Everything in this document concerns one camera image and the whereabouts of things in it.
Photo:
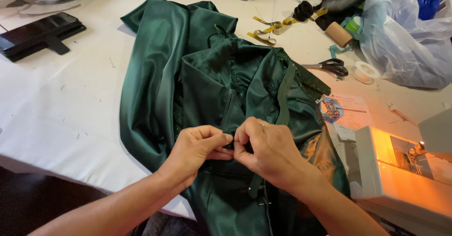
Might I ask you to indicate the box of coloured pins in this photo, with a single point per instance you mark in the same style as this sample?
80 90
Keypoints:
331 109

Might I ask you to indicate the clear thread spool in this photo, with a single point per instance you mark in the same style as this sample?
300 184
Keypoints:
364 72

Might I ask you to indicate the cardboard tube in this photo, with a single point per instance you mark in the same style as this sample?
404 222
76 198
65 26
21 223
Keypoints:
338 33

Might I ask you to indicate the person's left hand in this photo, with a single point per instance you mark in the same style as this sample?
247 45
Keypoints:
192 151

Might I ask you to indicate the translucent white plastic bag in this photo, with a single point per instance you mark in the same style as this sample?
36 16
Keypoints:
406 42

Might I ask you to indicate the teal ribbon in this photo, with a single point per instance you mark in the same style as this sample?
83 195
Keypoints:
339 49

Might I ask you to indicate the white sewing machine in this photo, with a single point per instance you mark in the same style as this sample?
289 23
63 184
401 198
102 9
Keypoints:
399 172

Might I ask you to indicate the black thread cone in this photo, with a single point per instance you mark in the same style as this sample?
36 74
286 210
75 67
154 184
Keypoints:
303 10

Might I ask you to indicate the black tablet with case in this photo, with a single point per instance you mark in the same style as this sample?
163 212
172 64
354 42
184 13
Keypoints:
39 34

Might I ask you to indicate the person's right hand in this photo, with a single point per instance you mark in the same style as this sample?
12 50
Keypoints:
273 154

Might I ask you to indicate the printed paper sheet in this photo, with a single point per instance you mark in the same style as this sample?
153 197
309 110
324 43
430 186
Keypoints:
353 114

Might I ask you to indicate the green capped bottle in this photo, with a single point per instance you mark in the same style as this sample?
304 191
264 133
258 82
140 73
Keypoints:
354 24

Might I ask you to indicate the yellow measuring tape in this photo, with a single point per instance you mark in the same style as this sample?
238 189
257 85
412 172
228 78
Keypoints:
273 27

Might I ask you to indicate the dark green satin garment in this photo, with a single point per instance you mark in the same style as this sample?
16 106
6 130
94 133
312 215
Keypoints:
212 87

